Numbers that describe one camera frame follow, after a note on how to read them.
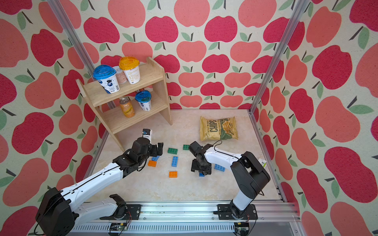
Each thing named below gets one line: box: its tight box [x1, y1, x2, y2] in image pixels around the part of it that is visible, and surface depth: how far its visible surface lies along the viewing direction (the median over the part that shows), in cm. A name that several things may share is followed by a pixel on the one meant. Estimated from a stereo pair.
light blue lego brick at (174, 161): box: [171, 155, 179, 168], surface depth 93 cm
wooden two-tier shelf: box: [75, 57, 173, 153], surface depth 82 cm
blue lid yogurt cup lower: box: [134, 89, 152, 112], surface depth 88 cm
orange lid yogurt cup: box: [119, 56, 141, 85], surface depth 71 cm
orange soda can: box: [119, 96, 136, 118], surface depth 84 cm
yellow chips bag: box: [199, 116, 239, 142], surface depth 103 cm
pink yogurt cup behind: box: [115, 68, 128, 85], surface depth 75 cm
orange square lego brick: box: [168, 171, 178, 178], surface depth 88 cm
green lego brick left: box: [167, 147, 179, 155], surface depth 98 cm
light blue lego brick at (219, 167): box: [213, 163, 226, 173], surface depth 89 cm
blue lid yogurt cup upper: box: [92, 64, 121, 94], surface depth 66 cm
